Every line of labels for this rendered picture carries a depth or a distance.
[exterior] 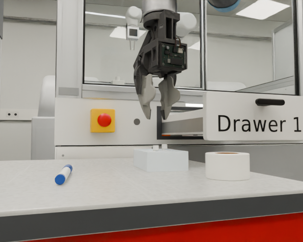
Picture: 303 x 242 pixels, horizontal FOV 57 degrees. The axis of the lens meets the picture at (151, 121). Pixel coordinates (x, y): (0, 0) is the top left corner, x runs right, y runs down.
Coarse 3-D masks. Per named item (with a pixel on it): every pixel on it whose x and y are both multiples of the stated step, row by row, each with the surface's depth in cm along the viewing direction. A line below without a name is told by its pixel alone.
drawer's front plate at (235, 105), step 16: (208, 96) 62; (224, 96) 63; (240, 96) 64; (256, 96) 66; (272, 96) 67; (288, 96) 69; (208, 112) 62; (224, 112) 63; (240, 112) 64; (256, 112) 66; (272, 112) 67; (288, 112) 68; (208, 128) 62; (224, 128) 63; (240, 128) 64; (272, 128) 67; (288, 128) 68
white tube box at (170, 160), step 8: (136, 152) 62; (144, 152) 55; (152, 152) 53; (160, 152) 53; (168, 152) 54; (176, 152) 54; (184, 152) 55; (136, 160) 62; (144, 160) 55; (152, 160) 53; (160, 160) 53; (168, 160) 54; (176, 160) 54; (184, 160) 55; (144, 168) 54; (152, 168) 53; (160, 168) 53; (168, 168) 54; (176, 168) 54; (184, 168) 55
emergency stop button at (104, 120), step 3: (102, 114) 81; (105, 114) 82; (99, 117) 81; (102, 117) 81; (105, 117) 81; (108, 117) 82; (99, 120) 81; (102, 120) 81; (105, 120) 81; (108, 120) 82; (111, 120) 82; (99, 123) 81; (102, 123) 81; (105, 123) 81; (108, 123) 82; (102, 126) 81; (105, 126) 82
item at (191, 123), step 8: (184, 112) 77; (192, 112) 72; (200, 112) 68; (168, 120) 89; (176, 120) 83; (184, 120) 77; (192, 120) 72; (200, 120) 68; (168, 128) 88; (176, 128) 82; (184, 128) 77; (192, 128) 72; (200, 128) 68
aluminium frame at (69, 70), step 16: (64, 0) 87; (80, 0) 88; (64, 16) 87; (80, 16) 88; (64, 32) 86; (80, 32) 88; (64, 48) 86; (80, 48) 87; (64, 64) 86; (80, 64) 87; (64, 80) 85; (80, 80) 87; (64, 96) 85; (80, 96) 87; (96, 96) 88; (112, 96) 89; (128, 96) 91; (160, 96) 94; (192, 96) 99
